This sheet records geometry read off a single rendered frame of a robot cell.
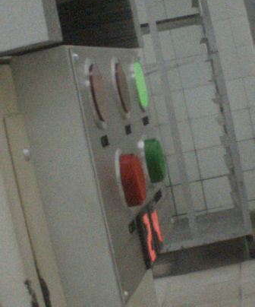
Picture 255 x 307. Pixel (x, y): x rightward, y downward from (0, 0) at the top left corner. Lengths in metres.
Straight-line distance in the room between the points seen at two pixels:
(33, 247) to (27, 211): 0.02
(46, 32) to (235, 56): 4.03
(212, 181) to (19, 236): 4.06
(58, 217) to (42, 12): 0.11
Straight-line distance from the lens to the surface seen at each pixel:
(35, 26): 0.42
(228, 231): 3.76
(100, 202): 0.46
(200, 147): 4.46
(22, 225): 0.43
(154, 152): 0.61
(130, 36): 0.70
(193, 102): 4.44
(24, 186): 0.44
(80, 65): 0.47
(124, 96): 0.56
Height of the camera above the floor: 0.81
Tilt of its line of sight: 3 degrees down
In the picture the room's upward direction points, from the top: 12 degrees counter-clockwise
